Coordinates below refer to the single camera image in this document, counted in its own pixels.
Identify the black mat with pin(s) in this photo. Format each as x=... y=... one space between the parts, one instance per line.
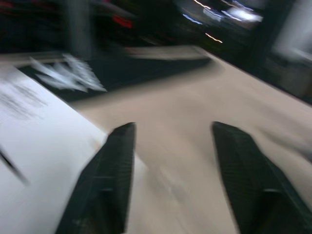
x=136 y=70

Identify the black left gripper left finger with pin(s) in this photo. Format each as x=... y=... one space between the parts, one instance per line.
x=107 y=175

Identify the white paper sheet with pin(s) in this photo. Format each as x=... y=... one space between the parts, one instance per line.
x=44 y=146

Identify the shiny crumpled plastic wrap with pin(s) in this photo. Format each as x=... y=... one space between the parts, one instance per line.
x=70 y=75

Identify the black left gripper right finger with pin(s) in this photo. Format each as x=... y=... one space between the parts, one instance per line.
x=248 y=175

